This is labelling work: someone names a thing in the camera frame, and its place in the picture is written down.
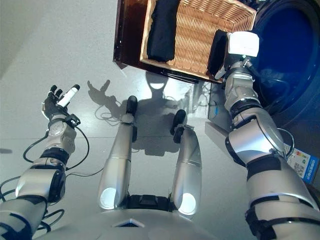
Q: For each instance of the energy label sticker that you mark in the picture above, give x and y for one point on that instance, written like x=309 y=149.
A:
x=303 y=162

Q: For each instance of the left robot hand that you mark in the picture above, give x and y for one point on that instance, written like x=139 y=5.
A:
x=53 y=107

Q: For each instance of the grey robot torso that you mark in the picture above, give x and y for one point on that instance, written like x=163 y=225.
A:
x=125 y=227

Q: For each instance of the narrow black garment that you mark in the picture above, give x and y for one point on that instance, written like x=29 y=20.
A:
x=162 y=32

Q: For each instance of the dark brown wooden stool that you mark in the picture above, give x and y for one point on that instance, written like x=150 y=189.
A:
x=128 y=32

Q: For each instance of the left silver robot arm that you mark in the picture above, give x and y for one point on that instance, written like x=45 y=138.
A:
x=42 y=180

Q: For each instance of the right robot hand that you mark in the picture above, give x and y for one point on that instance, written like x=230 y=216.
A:
x=243 y=43

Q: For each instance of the black garment with yellow stripe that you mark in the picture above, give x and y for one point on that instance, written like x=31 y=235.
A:
x=217 y=52

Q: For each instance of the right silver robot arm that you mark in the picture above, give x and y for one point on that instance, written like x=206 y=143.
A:
x=255 y=142

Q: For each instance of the wicker laundry basket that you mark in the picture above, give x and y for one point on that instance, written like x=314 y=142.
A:
x=195 y=37

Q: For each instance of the silver washing machine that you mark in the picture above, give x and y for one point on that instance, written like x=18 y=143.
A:
x=287 y=62

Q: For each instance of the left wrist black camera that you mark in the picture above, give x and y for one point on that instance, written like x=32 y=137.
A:
x=73 y=119

